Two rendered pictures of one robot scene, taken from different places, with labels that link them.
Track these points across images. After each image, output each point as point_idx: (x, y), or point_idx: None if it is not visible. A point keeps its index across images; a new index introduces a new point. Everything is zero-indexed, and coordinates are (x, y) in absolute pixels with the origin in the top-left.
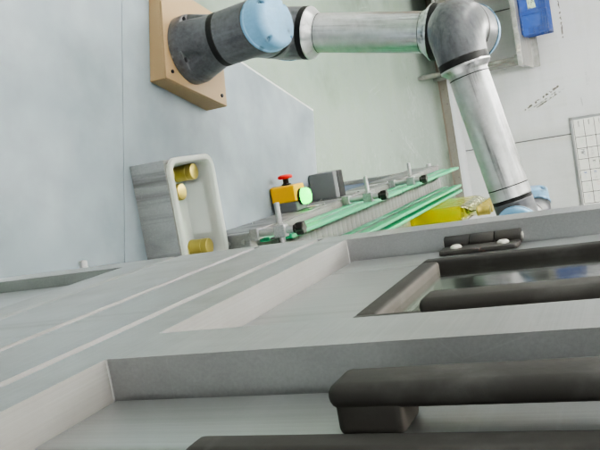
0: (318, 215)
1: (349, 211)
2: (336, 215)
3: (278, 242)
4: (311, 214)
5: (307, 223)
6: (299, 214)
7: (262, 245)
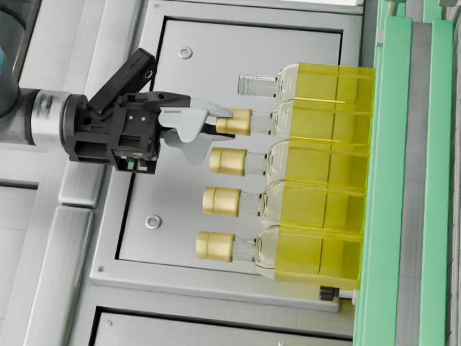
0: (451, 325)
1: (363, 322)
2: (373, 239)
3: (453, 106)
4: (454, 279)
5: (422, 180)
6: (460, 217)
7: (455, 45)
